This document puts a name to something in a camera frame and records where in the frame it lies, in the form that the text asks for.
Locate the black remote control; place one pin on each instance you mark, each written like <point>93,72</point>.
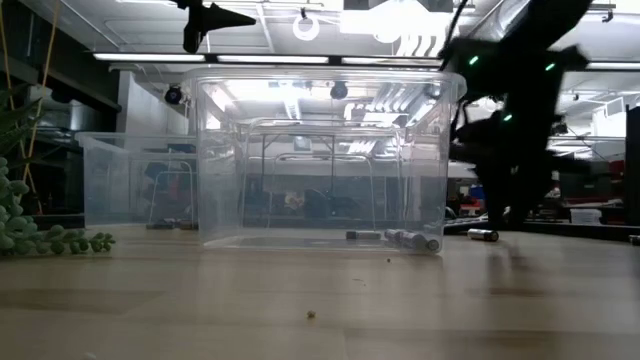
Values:
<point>462,222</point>

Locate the black folding table frame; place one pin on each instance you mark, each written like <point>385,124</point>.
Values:
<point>263,170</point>

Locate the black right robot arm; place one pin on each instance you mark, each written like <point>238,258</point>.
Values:
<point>540,40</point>

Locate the green potted succulent plant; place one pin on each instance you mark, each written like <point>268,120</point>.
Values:
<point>20,235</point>

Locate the black hanging spotlight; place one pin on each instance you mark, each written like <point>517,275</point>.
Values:
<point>339,91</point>
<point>173,95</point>

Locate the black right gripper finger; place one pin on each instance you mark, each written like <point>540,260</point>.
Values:
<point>495,212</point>
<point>520,210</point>

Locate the black and gold battery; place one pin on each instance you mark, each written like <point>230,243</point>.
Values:
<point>412,240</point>

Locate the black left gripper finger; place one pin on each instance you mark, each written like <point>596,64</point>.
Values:
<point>220,25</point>
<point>225,14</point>

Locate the black office chair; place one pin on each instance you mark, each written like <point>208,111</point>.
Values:
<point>316,205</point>

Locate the overhead light bar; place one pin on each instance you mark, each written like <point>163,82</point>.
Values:
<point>280,59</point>

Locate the clear plastic bin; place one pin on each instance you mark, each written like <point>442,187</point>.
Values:
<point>125,150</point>
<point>320,74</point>

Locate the white box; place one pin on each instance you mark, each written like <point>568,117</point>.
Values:
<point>586,216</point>

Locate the black table frame rail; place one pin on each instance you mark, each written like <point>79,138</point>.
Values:
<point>575,227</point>

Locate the black monitor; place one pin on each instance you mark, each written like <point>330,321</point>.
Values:
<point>597,180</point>

